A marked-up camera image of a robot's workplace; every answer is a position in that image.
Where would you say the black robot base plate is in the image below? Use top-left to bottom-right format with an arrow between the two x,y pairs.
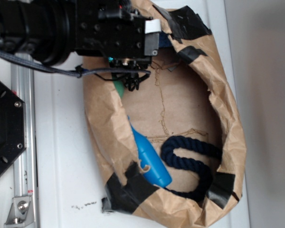
0,81 -> 26,177

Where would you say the dark navy rope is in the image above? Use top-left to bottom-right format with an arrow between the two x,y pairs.
160,135 -> 223,203

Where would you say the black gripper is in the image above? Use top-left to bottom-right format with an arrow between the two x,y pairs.
75,0 -> 161,91

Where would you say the blue sponge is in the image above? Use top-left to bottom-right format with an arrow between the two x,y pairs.
159,32 -> 172,48

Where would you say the grey braided cable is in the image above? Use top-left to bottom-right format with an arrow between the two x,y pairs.
0,51 -> 152,78

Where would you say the green ball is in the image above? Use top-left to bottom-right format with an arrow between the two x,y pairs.
113,80 -> 124,98

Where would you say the brown paper bag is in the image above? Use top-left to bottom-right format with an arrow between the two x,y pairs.
83,0 -> 247,228

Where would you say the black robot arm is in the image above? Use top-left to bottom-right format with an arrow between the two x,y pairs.
0,0 -> 161,91

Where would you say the blue plastic bottle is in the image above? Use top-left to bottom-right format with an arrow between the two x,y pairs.
130,123 -> 172,188

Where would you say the metal corner bracket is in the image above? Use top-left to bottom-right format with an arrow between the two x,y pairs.
4,196 -> 36,228

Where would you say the aluminium rail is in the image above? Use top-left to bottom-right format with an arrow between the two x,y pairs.
4,64 -> 40,228

